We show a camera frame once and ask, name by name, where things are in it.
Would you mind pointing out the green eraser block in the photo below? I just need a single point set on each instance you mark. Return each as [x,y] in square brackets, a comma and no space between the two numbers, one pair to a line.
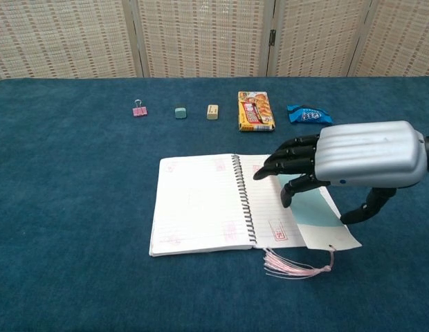
[180,113]

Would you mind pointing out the open white spiral notebook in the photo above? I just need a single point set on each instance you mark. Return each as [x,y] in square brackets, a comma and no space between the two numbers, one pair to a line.
[200,200]

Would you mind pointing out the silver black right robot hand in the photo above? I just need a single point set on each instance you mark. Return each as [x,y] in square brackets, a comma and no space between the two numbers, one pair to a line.
[366,152]

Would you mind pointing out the black screen hinge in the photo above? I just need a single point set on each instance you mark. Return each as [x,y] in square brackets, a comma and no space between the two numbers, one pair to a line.
[272,36]

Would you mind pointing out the pale yellow eraser block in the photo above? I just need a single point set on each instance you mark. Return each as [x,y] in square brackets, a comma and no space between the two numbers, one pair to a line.
[213,112]

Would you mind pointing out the pink binder clip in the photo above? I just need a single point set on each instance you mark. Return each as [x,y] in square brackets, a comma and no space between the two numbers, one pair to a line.
[139,111]

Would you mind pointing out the orange yellow snack box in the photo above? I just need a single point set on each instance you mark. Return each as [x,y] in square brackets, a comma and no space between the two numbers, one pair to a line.
[256,112]

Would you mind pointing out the blue snack packet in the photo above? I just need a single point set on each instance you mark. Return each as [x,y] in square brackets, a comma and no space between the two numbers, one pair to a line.
[308,115]

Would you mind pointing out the woven folding screen panel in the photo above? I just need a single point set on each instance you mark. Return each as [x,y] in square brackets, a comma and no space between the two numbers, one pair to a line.
[62,34]
[315,34]
[401,34]
[200,34]

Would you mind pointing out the dark blue table cloth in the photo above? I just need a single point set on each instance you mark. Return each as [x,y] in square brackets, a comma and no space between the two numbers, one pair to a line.
[79,207]

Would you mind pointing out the light blue bookmark pink tassel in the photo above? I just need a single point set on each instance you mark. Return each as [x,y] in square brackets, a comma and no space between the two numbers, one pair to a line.
[318,211]

